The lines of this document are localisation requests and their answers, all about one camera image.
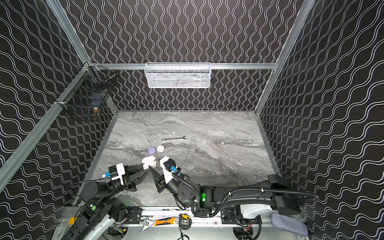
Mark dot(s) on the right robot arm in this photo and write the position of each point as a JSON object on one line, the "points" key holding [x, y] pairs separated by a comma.
{"points": [[208, 201]]}

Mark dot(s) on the black wire basket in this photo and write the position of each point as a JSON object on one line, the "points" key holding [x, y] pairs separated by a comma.
{"points": [[93, 90]]}

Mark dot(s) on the white earbud charging case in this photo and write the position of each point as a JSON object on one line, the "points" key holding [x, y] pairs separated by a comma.
{"points": [[160, 148]]}

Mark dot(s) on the orange adjustable wrench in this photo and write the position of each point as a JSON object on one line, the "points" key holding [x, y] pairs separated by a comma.
{"points": [[162, 222]]}

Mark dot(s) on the brass padlock in basket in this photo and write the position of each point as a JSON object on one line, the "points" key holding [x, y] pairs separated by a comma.
{"points": [[96, 112]]}

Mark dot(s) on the grey cloth pad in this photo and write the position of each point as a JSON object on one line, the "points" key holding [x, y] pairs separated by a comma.
{"points": [[289, 224]]}

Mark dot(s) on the yellow label plate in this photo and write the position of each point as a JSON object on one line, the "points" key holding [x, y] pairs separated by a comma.
{"points": [[72, 220]]}

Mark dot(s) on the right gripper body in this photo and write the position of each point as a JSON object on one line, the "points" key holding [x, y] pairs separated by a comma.
{"points": [[162, 181]]}

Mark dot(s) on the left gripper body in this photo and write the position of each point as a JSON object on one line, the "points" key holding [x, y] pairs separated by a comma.
{"points": [[129, 175]]}

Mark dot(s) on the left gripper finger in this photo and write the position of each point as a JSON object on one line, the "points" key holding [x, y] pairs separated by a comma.
{"points": [[136, 173], [131, 187]]}

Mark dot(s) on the purple earbud charging case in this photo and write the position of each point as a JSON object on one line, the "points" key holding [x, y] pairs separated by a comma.
{"points": [[152, 151]]}

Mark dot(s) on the white wire mesh basket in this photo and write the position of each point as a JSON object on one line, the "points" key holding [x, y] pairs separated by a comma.
{"points": [[178, 75]]}

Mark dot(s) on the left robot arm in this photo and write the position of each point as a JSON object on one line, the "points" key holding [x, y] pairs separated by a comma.
{"points": [[102, 209]]}

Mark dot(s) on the black yellow tape measure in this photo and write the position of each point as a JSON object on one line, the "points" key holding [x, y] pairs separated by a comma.
{"points": [[185, 222]]}

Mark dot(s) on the silver combination wrench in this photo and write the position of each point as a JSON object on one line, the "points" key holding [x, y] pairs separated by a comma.
{"points": [[177, 138]]}

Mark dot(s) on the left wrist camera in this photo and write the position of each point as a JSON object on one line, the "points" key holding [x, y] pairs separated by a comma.
{"points": [[116, 172]]}

